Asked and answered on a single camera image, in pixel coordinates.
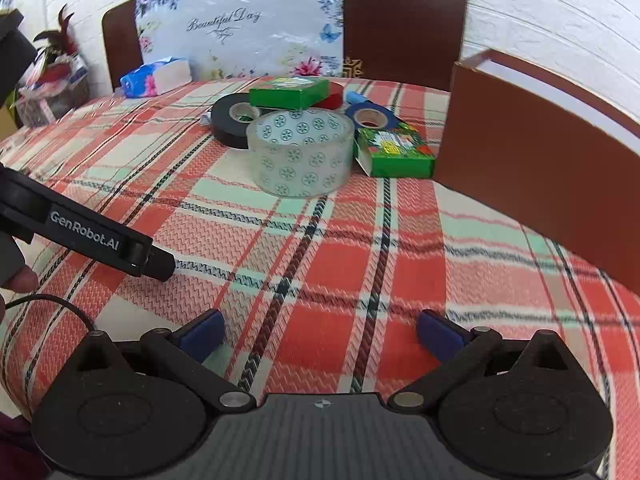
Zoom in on brown box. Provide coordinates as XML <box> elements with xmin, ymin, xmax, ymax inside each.
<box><xmin>433</xmin><ymin>50</ymin><xmax>640</xmax><ymax>295</ymax></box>

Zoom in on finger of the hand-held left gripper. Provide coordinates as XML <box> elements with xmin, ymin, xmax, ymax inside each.
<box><xmin>144</xmin><ymin>244</ymin><xmax>177</xmax><ymax>282</ymax></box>

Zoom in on plain green box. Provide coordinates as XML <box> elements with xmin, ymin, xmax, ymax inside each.
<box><xmin>249</xmin><ymin>77</ymin><xmax>332</xmax><ymax>110</ymax></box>

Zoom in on floral printed board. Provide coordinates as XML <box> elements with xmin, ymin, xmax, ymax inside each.
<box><xmin>134</xmin><ymin>0</ymin><xmax>346</xmax><ymax>84</ymax></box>

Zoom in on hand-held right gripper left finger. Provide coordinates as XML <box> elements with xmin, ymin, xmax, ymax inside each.
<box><xmin>75</xmin><ymin>309</ymin><xmax>257</xmax><ymax>413</ymax></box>

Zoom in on floral green box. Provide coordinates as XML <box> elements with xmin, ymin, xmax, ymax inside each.
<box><xmin>353</xmin><ymin>122</ymin><xmax>436</xmax><ymax>179</ymax></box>

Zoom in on red plaid tablecloth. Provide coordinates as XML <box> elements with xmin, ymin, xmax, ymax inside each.
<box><xmin>0</xmin><ymin>77</ymin><xmax>640</xmax><ymax>480</ymax></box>

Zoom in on dark red clothing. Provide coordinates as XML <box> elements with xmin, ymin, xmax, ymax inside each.
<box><xmin>0</xmin><ymin>410</ymin><xmax>48</xmax><ymax>480</ymax></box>

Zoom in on black tape roll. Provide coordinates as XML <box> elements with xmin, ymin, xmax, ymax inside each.
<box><xmin>210</xmin><ymin>93</ymin><xmax>281</xmax><ymax>150</ymax></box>

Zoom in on red tape roll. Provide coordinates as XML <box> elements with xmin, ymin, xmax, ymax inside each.
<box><xmin>314</xmin><ymin>82</ymin><xmax>346</xmax><ymax>110</ymax></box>

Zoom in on clear patterned tape roll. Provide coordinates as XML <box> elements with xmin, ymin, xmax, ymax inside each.
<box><xmin>245</xmin><ymin>109</ymin><xmax>356</xmax><ymax>198</ymax></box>

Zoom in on blue tissue pack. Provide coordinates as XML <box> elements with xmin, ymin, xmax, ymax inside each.
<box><xmin>120</xmin><ymin>57</ymin><xmax>193</xmax><ymax>99</ymax></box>

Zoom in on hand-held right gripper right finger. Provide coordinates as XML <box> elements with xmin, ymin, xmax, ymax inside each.
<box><xmin>387</xmin><ymin>309</ymin><xmax>583</xmax><ymax>413</ymax></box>

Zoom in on black cable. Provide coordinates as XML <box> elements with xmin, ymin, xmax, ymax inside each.
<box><xmin>0</xmin><ymin>293</ymin><xmax>99</xmax><ymax>335</ymax></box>

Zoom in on blue tape roll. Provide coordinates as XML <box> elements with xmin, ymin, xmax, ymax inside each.
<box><xmin>345</xmin><ymin>101</ymin><xmax>401</xmax><ymax>132</ymax></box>

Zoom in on person's left hand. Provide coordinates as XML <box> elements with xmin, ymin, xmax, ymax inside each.
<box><xmin>0</xmin><ymin>267</ymin><xmax>40</xmax><ymax>321</ymax></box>

